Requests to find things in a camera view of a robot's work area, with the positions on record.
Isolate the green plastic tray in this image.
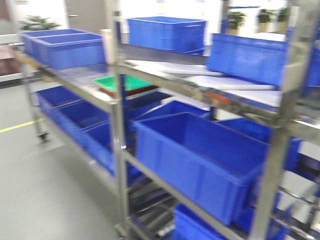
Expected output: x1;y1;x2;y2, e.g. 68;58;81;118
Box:
93;74;154;92

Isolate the steel trolley rack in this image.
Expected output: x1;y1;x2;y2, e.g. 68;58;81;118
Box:
11;0;320;240

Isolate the red plastic tray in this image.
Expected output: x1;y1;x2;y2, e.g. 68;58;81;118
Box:
98;85;159;98

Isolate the blue crate top centre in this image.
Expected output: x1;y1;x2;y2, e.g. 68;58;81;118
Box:
127;16;207;55

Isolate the big blue crate front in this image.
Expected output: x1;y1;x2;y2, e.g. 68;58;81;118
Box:
134;112;268;225

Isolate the blue bin lower left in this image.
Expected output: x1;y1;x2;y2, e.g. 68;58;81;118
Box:
34;85;136;176

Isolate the potted plant left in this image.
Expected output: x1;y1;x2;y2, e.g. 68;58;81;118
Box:
19;15;62;32

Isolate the blue crate top left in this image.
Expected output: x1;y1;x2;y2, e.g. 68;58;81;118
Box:
19;28;106;70

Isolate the blue crate top right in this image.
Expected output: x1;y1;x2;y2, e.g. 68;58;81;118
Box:
206;33;289;87

